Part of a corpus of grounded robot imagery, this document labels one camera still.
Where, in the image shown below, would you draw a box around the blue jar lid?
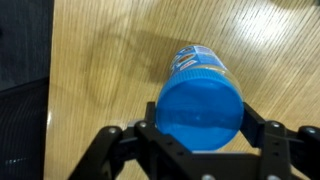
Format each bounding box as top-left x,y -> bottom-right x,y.
155,69 -> 244,151

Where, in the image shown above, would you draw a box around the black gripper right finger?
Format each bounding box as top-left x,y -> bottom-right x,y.
240,102 -> 320,180

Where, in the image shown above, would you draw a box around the peanut butter jar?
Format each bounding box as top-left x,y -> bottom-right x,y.
161,45 -> 243,100

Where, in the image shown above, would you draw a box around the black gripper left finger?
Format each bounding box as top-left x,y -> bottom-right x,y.
68,101 -> 201,180

